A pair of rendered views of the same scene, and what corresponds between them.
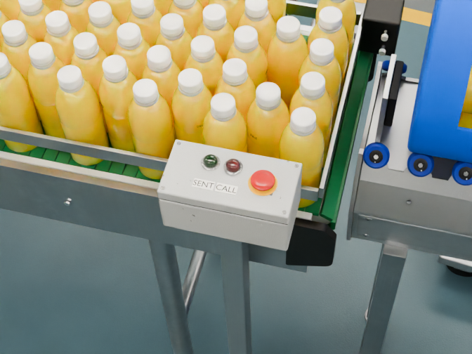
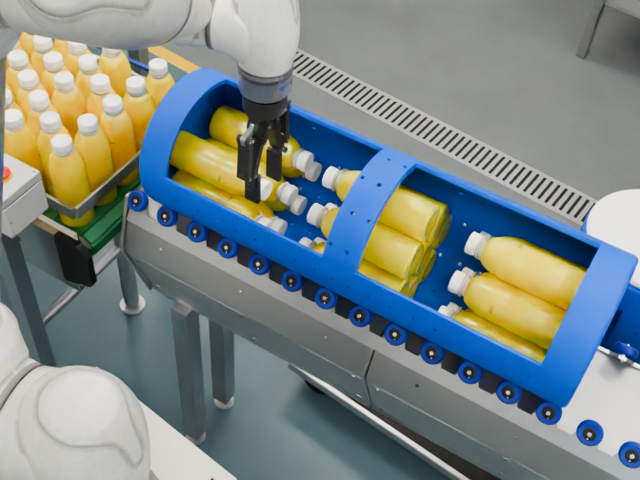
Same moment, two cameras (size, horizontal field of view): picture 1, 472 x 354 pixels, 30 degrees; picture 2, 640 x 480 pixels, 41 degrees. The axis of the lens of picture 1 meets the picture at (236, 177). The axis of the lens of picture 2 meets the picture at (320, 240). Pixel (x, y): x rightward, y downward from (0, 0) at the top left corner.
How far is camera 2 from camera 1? 0.87 m
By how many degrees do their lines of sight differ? 10
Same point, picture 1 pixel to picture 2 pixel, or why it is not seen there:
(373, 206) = (136, 248)
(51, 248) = not seen: outside the picture
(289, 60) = (95, 109)
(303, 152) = (57, 170)
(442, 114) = (154, 163)
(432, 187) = (174, 239)
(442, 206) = (183, 259)
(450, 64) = (165, 124)
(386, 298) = (184, 357)
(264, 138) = (44, 157)
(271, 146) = not seen: hidden behind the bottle
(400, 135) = not seen: hidden behind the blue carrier
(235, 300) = (14, 295)
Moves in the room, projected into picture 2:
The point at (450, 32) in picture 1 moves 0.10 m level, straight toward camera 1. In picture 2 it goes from (174, 100) to (136, 128)
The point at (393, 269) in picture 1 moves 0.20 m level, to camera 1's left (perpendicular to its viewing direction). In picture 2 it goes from (180, 326) to (101, 307)
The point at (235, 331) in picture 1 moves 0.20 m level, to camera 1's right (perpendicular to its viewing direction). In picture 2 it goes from (25, 330) to (107, 351)
